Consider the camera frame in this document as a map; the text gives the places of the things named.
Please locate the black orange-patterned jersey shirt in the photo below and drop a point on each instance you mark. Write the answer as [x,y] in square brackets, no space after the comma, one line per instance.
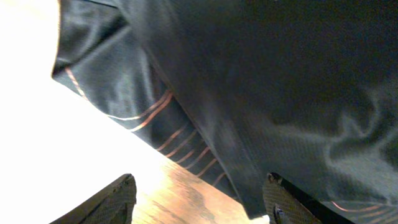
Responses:
[234,90]

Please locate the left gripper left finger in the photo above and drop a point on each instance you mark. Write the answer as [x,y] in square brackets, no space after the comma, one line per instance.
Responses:
[113,204]

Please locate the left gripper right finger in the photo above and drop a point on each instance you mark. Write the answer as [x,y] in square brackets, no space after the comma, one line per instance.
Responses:
[287,205]

